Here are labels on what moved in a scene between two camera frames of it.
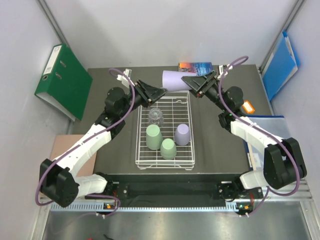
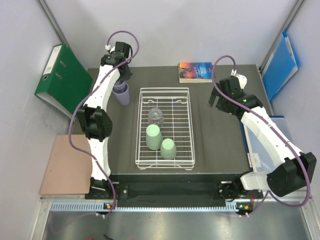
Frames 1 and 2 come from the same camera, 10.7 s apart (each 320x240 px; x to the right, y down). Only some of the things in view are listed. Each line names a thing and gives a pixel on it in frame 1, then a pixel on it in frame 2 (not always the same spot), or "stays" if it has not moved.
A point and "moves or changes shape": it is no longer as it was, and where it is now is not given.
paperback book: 200,68 stays
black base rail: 178,190 stays
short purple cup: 182,134 moves or changes shape
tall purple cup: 172,80 moves or changes shape
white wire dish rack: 176,108 stays
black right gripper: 197,83 to 215,93
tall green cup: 153,136 stays
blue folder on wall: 280,67 stays
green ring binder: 65,82 stays
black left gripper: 155,93 to 127,75
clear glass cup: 156,116 stays
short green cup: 168,149 stays
